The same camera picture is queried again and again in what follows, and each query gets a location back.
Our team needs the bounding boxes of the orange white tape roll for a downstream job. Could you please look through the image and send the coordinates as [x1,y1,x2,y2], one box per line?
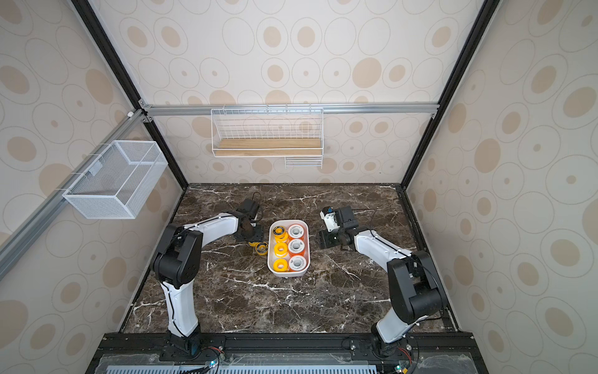
[288,255,308,272]
[288,238,307,257]
[287,224,305,239]

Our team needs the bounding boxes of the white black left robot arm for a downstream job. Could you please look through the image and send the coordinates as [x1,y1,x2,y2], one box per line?
[150,199,264,338]

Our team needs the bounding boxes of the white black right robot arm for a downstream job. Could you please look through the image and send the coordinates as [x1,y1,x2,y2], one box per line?
[319,207,448,344]

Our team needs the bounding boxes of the white plastic storage box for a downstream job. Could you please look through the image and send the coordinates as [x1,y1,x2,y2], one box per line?
[267,219,311,278]

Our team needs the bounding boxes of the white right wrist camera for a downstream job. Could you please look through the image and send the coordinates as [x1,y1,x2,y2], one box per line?
[320,207,339,232]

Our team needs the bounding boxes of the white wire shelf wooden board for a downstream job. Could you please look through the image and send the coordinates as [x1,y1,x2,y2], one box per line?
[210,112,325,167]

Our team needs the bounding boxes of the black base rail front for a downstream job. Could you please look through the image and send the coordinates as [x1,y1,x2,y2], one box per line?
[87,332,488,373]

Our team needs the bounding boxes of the white wire mesh basket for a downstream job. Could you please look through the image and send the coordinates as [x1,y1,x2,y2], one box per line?
[63,140,168,220]

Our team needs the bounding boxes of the aluminium rail back wall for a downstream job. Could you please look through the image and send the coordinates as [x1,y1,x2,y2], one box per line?
[142,102,439,117]

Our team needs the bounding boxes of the aluminium rail wall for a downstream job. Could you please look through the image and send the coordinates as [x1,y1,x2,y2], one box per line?
[1,109,144,279]
[142,102,439,117]

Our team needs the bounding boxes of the aluminium rail left wall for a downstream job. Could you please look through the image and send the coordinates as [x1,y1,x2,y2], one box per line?
[1,109,144,279]

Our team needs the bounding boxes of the black corner frame post left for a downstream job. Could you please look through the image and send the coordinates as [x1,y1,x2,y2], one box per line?
[69,0,188,192]

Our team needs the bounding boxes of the black corner frame post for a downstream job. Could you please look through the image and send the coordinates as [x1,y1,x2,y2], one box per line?
[400,0,500,190]
[69,0,188,192]

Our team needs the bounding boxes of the black corner frame post right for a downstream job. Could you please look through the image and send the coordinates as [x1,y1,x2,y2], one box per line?
[400,0,500,190]

